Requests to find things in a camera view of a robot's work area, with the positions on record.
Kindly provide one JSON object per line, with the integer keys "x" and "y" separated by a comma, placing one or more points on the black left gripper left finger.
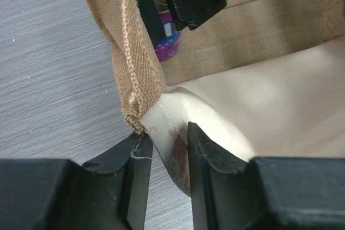
{"x": 109, "y": 191}

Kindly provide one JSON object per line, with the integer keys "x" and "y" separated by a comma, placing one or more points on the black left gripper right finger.
{"x": 264, "y": 193}

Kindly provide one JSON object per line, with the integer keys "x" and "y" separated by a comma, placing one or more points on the tan burlap canvas bag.
{"x": 261, "y": 78}

